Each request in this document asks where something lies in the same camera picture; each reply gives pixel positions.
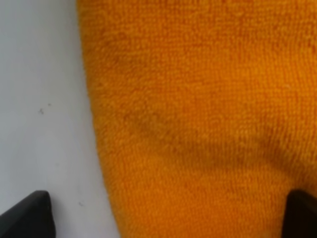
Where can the orange terry towel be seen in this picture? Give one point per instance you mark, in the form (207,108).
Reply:
(205,112)

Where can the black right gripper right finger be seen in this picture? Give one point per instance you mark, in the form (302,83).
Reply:
(300,217)

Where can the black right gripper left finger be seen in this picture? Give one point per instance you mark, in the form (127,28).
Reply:
(32,217)

